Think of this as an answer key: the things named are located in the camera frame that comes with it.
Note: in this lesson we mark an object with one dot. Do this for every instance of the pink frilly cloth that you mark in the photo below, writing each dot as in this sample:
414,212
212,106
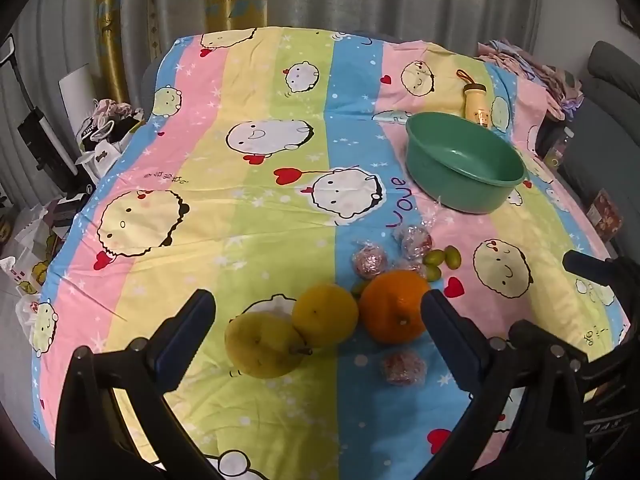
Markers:
115,107

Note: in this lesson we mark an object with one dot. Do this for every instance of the orange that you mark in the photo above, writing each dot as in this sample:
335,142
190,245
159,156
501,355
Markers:
392,305

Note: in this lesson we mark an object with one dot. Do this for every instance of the clear jar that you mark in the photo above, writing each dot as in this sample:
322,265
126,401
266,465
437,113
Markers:
557,152

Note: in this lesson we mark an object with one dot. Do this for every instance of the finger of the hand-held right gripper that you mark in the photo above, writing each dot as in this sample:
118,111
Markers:
585,263

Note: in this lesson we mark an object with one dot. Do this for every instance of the black box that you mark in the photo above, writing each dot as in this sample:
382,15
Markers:
70,210

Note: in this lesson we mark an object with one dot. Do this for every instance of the pile of clothes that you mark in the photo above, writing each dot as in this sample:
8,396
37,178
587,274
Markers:
550,80

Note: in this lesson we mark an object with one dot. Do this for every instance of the green plastic basin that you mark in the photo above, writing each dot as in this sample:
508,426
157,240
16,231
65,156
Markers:
450,180

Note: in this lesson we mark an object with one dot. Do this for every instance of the red patterned box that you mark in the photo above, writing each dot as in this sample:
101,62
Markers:
605,212

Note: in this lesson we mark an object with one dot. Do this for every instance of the grey sofa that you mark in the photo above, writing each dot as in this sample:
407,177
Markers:
595,125

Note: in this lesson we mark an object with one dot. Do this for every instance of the yellow pear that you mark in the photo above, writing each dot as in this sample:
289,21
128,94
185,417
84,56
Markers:
260,345

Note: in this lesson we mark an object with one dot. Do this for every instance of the white yellow carton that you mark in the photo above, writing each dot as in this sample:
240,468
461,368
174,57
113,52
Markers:
40,260

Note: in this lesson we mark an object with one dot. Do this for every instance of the yellow round citrus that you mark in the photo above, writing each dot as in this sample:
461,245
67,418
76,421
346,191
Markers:
325,312

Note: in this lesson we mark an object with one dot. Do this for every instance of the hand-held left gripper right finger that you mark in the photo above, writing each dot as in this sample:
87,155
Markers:
450,345

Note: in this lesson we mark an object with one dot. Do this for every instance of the yellow bear-print bottle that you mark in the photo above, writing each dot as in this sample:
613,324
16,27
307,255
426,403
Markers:
477,105

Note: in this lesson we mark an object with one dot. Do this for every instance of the plastic-wrapped red strawberry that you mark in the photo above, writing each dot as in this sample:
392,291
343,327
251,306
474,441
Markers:
402,367
370,260

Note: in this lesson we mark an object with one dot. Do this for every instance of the plastic-wrapped red tomato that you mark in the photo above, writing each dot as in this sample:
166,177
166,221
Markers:
414,242

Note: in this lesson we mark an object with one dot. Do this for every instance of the white plastic bag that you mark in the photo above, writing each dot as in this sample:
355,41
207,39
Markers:
27,315

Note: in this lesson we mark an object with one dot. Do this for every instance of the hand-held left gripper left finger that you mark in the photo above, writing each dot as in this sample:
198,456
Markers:
187,340

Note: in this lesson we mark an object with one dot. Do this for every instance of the white shopping bag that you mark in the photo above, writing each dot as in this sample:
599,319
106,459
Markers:
107,152

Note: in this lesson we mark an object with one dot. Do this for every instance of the cartoon striped bedsheet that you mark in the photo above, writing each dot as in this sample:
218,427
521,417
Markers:
240,220

